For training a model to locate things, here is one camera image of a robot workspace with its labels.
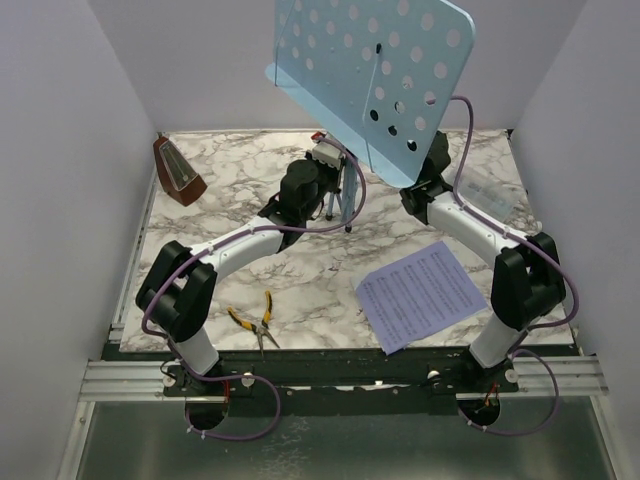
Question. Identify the sheet music page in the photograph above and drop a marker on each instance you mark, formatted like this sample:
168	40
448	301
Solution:
417	296

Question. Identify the light blue music stand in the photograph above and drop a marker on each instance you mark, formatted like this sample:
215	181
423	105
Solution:
377	75

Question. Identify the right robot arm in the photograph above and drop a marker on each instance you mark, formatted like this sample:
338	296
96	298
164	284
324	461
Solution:
526	283

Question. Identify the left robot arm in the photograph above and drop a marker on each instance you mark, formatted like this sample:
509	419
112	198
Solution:
177	292

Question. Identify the brown wooden metronome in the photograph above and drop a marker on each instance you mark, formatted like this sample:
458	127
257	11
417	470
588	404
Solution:
177	177

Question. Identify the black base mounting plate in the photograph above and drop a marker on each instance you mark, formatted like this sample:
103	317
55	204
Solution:
332	382

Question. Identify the clear plastic compartment box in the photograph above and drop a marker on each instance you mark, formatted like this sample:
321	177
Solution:
488	195

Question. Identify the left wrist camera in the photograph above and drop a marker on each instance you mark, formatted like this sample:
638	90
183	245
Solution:
325	151

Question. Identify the yellow handled needle-nose pliers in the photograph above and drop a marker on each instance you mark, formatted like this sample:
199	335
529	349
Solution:
261	329

